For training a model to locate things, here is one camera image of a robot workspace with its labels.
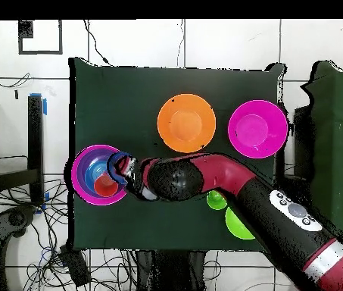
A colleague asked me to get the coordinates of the green plastic bowl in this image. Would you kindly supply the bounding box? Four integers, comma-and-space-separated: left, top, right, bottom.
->
224, 206, 256, 240

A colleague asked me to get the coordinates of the dark blue bowl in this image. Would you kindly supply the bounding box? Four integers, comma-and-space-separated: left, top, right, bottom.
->
106, 151, 133, 185

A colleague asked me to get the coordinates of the purple plastic bowl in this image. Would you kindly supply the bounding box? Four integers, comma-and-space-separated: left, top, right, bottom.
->
76, 149, 120, 200

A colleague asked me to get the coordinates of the dark green tablecloth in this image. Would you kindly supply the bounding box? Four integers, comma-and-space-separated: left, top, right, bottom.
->
68, 57, 287, 254

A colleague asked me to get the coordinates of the orange plastic bowl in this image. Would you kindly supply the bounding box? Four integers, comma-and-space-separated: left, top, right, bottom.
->
157, 93, 217, 154

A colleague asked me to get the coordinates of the translucent blue bowl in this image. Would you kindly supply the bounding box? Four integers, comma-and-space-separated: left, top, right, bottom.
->
84, 159, 111, 195

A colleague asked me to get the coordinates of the black cable with plug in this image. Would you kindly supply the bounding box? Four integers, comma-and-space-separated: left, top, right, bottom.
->
82, 19, 113, 66

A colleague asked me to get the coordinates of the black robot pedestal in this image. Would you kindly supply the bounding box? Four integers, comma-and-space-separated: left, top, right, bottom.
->
134, 249, 207, 291

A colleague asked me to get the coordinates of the black stand with blue tape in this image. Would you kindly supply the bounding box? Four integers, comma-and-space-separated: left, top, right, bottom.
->
0, 92, 49, 214

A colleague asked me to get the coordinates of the green plastic cup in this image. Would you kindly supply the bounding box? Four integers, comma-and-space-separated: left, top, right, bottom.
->
206, 189, 229, 211

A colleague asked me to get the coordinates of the pink plastic bowl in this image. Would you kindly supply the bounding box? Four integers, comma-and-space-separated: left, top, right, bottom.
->
70, 144, 129, 207
227, 99, 289, 159

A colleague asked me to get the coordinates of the orange-red plastic cup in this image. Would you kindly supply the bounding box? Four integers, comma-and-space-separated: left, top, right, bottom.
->
93, 174, 120, 198

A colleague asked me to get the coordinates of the black square floor frame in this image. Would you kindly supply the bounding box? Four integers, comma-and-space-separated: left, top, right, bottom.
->
17, 19, 64, 56

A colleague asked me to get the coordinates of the black floor cable tangle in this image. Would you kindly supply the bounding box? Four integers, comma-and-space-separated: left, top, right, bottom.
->
0, 178, 139, 291

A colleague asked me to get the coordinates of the black power adapter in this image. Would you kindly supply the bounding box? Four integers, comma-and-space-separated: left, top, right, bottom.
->
58, 244, 92, 288

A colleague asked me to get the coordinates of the black pedestal foot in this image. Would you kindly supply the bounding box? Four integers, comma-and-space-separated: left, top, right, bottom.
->
0, 205, 37, 240

